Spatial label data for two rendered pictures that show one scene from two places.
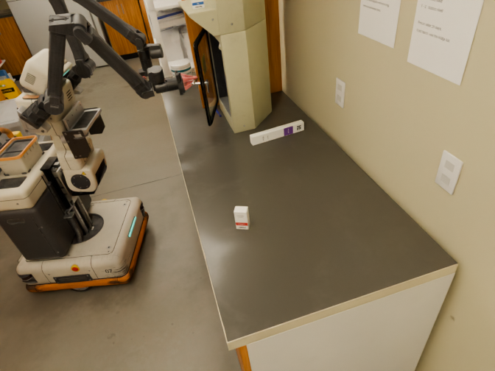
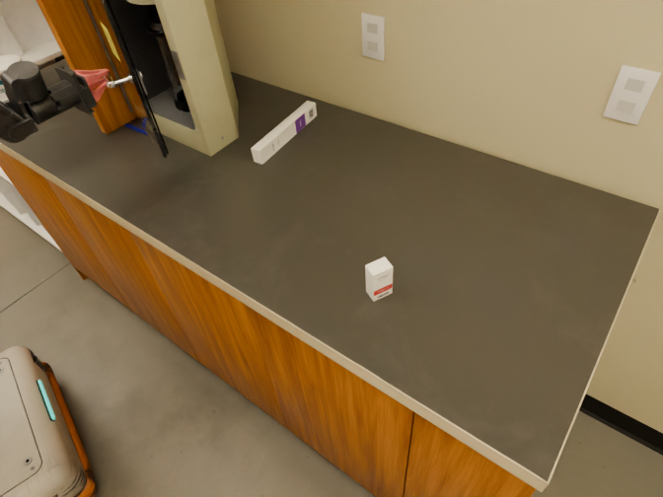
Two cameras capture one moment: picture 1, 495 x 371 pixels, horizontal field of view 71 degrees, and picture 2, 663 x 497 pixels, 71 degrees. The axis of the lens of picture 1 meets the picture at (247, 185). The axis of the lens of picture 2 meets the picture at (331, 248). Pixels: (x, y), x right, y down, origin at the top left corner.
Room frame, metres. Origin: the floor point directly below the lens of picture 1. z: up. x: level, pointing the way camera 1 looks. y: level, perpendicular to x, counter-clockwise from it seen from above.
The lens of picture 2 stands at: (0.48, 0.44, 1.68)
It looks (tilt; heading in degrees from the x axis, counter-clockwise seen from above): 47 degrees down; 323
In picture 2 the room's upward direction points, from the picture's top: 6 degrees counter-clockwise
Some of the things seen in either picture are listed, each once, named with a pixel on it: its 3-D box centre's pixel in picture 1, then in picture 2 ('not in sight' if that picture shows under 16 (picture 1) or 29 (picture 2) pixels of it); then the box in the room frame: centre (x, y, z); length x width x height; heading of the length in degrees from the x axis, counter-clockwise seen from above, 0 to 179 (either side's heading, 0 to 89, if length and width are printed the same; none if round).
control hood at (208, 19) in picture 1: (197, 17); not in sight; (1.69, 0.12, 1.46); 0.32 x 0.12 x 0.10; 12
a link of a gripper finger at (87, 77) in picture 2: (188, 82); (93, 83); (1.64, 0.22, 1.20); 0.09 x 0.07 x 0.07; 102
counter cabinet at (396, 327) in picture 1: (255, 205); (261, 260); (1.54, -0.04, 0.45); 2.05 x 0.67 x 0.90; 12
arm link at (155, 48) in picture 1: (149, 46); not in sight; (1.93, 0.41, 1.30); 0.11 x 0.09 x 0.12; 88
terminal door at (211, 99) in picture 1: (207, 76); (120, 65); (1.70, 0.13, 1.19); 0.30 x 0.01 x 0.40; 172
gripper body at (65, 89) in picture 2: (173, 84); (65, 95); (1.63, 0.29, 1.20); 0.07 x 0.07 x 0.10; 12
